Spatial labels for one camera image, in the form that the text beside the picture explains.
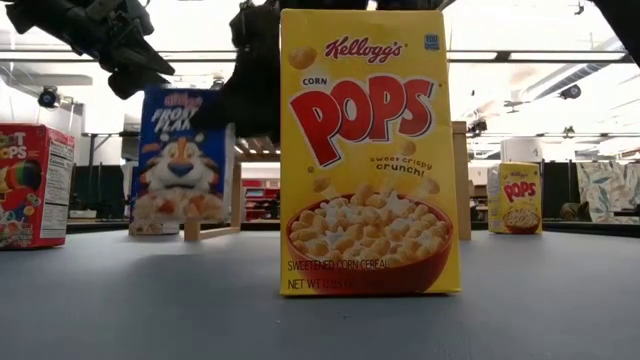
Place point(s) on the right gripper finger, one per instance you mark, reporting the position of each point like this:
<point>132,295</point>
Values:
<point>250,105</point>

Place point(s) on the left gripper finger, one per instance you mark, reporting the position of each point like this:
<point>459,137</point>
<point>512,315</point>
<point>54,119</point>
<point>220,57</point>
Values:
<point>145,57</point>
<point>135,85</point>

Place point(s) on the yellow Corn Pops cereal box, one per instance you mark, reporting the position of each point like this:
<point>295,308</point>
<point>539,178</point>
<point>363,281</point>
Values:
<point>370,150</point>
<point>515,195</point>

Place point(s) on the red Froot Loops cereal box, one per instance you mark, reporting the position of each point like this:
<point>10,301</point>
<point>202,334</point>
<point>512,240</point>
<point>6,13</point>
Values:
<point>30,190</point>

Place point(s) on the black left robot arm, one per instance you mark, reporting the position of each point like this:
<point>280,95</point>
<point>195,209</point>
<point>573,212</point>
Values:
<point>35,15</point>

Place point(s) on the wooden slatted shelf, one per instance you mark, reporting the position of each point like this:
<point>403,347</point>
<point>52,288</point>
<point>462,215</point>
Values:
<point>461,190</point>

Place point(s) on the red store shelving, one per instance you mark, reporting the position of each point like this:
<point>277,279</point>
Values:
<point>260,197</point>

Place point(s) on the black partition panel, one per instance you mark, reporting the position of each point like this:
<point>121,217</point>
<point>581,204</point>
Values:
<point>95,190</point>
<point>557,185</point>

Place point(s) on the dark blue table mat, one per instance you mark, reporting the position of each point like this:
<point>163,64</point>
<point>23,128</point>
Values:
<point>150,310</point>

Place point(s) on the floral patterned curtain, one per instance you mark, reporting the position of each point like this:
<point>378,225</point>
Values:
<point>607,192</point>

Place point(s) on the black ceiling camera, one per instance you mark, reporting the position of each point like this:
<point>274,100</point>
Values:
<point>570,91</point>
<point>48,97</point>

